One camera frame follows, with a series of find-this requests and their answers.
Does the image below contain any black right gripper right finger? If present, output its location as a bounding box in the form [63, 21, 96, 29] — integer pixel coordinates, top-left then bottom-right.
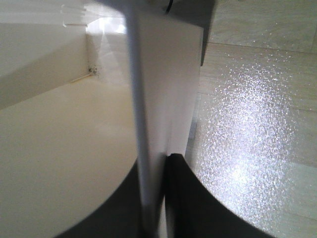
[164, 154, 266, 238]

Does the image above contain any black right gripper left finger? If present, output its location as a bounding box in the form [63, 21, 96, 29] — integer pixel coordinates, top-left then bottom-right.
[58, 164, 146, 238]

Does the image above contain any white plastic trash bin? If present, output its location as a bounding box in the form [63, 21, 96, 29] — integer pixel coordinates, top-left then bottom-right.
[0, 0, 214, 238]

